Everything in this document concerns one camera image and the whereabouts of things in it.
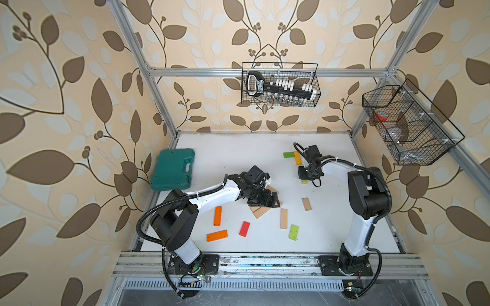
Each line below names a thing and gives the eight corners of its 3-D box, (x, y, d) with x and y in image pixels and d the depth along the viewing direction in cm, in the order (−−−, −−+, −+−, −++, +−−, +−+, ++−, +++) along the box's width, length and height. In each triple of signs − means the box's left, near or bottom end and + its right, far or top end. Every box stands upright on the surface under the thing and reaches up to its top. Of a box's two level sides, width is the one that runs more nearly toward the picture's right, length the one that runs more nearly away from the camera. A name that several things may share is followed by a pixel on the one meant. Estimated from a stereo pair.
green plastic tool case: (149, 190, 98) (144, 185, 93) (163, 154, 113) (160, 148, 109) (188, 190, 98) (185, 185, 93) (197, 154, 113) (195, 148, 109)
